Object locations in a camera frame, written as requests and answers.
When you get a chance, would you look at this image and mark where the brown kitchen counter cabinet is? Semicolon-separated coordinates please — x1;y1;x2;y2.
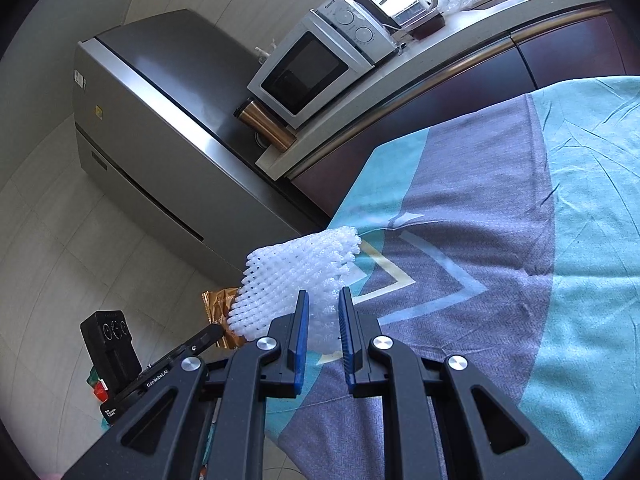
255;0;640;221

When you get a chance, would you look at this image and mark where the red green packet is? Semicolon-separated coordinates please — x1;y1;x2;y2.
87;370;111;403

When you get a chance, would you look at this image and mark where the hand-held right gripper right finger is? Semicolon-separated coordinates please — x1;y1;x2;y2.
338;286;583;480

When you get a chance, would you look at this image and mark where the white foam fruit net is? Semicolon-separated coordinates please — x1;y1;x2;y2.
229;226;362;353

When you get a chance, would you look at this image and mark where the grey refrigerator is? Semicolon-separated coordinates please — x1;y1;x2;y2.
72;8;331;281

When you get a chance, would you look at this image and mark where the white microwave oven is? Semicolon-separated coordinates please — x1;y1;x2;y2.
247;0;401;130

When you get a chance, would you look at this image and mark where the gold snack wrapper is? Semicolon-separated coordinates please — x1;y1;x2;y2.
201;287;248;351

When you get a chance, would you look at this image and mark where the copper steel tumbler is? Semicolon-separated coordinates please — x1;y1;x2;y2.
236;99;297;153

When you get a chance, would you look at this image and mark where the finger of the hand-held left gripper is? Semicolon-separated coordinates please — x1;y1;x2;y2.
150;324;224;366

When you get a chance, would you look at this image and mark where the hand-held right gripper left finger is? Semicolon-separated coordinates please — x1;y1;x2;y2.
62;289;311;480

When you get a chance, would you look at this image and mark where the glass electric kettle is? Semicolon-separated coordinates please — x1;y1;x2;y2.
371;0;446;38

